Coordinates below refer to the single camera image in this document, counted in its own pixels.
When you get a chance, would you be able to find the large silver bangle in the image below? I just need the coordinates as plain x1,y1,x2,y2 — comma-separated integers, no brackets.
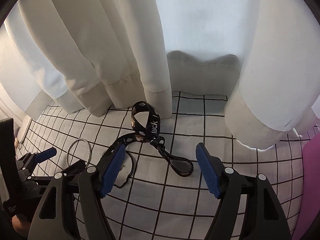
66,138,92,167

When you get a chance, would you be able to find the black printed lanyard strap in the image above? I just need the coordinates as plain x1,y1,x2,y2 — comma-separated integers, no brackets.
117,101,194,177

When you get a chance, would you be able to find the person's left hand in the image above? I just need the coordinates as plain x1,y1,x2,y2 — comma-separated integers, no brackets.
11,215,31,238

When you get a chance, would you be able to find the pink plastic bin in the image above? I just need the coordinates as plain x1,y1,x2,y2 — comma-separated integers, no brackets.
292,126,319,239

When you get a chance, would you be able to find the white black grid bedsheet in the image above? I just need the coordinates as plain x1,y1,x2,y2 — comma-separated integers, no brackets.
16,92,304,239

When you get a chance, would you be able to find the cream thick curtain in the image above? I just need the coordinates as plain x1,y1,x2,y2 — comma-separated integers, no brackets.
17,0,320,149

